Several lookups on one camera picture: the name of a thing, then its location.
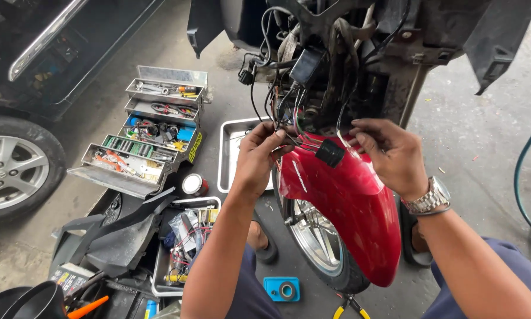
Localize person's left hand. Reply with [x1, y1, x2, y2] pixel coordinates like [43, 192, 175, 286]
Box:
[232, 122, 295, 200]

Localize person's right hand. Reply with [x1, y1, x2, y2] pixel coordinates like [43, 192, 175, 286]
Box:
[349, 118, 430, 202]

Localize coloured wire harness bundle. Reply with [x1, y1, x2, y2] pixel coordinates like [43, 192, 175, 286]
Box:
[272, 84, 359, 156]

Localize empty steel tray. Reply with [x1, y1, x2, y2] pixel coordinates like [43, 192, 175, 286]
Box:
[217, 116, 277, 194]

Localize silver metal wristwatch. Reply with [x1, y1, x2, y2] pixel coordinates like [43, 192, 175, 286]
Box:
[400, 175, 452, 217]

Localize red can with white lid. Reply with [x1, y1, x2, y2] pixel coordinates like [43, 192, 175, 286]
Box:
[182, 173, 210, 198]

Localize black rubber connector block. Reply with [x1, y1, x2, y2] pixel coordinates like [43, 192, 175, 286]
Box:
[314, 138, 346, 169]

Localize red motorcycle front fender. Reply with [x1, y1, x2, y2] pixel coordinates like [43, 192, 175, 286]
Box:
[276, 132, 402, 288]

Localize black sandal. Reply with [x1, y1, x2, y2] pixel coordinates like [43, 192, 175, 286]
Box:
[397, 199, 434, 269]
[248, 210, 280, 266]

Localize motorcycle front wheel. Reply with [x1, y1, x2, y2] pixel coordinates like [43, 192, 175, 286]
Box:
[272, 166, 371, 296]

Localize black stripped motorcycle body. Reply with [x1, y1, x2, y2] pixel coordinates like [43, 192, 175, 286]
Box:
[187, 0, 531, 139]

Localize steel tray with small parts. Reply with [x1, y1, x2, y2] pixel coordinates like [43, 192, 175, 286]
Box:
[151, 196, 222, 298]

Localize metal cantilever toolbox with tools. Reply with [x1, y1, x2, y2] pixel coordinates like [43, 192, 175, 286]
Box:
[66, 65, 213, 200]

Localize black relay box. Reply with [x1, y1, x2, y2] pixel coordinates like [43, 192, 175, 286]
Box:
[289, 46, 327, 86]

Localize blue holder with tape roll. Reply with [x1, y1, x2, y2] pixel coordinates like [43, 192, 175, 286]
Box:
[263, 276, 301, 303]

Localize navy blue shorts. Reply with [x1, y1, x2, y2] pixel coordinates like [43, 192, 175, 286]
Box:
[225, 237, 531, 319]

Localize black plastic fairing panel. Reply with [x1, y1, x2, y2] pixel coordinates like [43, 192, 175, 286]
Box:
[48, 186, 178, 281]

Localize orange plastic cone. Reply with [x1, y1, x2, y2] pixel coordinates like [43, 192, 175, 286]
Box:
[66, 295, 110, 319]

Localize dark car body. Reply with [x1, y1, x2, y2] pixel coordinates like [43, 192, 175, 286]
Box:
[0, 0, 167, 122]

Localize car wheel with silver rim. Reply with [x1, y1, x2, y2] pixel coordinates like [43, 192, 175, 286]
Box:
[0, 114, 67, 225]

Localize black plastic funnel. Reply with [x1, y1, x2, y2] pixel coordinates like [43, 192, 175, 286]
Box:
[0, 280, 70, 319]

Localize green hose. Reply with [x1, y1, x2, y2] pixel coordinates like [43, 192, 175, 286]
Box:
[513, 112, 531, 254]

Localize yellow handled pliers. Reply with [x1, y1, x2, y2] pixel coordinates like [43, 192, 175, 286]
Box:
[333, 292, 372, 319]

